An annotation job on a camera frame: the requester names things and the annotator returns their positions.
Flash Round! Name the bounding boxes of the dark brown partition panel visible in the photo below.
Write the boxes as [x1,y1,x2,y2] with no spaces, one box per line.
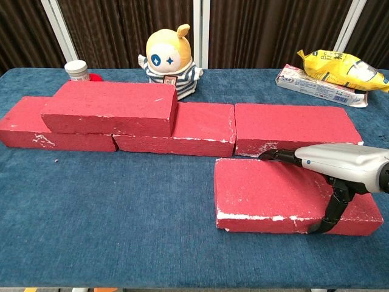
[346,0,389,74]
[0,0,66,75]
[57,0,195,69]
[208,0,355,70]

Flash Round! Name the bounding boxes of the small white jar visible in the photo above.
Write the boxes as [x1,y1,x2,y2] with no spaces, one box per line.
[64,60,89,82]

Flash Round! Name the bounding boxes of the yellow snack bag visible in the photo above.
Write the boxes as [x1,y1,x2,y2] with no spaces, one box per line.
[297,49,389,94]

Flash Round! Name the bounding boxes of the red brick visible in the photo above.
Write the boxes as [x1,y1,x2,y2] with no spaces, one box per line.
[234,103,364,158]
[112,102,237,158]
[214,157,384,237]
[41,80,179,137]
[0,96,119,153]

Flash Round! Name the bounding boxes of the blue table cloth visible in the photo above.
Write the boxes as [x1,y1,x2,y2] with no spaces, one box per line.
[0,67,389,289]

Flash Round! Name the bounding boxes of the yellow striped plush toy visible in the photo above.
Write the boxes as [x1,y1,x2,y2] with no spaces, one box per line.
[138,23,204,101]

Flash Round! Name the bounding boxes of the white toothpaste box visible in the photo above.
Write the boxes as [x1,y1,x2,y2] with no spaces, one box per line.
[275,63,369,108]

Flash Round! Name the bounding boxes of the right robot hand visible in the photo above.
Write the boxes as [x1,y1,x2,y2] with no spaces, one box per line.
[258,142,389,234]

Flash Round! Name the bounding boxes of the white partition post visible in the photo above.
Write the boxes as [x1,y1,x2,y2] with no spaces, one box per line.
[334,0,374,53]
[41,0,79,63]
[193,0,210,70]

